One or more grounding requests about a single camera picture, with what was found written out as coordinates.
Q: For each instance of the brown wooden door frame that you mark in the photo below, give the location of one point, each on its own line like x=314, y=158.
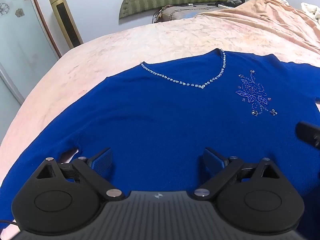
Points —
x=42, y=17

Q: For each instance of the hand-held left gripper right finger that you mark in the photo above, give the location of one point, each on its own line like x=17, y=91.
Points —
x=213, y=160

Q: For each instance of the dark clothing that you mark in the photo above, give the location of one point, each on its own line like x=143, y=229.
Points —
x=231, y=1

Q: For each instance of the pink floral bed sheet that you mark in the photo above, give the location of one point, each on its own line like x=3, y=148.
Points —
x=150, y=42

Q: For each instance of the gold tower fan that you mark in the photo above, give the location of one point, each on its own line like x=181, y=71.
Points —
x=65, y=17

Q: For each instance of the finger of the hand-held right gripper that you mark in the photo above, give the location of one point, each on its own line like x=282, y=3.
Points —
x=308, y=133

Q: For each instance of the brown pillow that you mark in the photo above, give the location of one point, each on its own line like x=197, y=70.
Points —
x=180, y=11

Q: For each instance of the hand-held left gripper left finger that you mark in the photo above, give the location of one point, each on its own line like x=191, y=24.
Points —
x=101, y=161

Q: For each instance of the orange blanket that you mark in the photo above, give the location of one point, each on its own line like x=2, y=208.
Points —
x=262, y=20

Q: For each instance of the blue beaded v-neck sweater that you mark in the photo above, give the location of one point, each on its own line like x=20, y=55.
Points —
x=150, y=130

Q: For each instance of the cream crumpled cloth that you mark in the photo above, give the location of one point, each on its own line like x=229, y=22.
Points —
x=311, y=11

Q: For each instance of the frosted glass flower door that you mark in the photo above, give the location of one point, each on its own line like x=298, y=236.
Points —
x=17, y=42

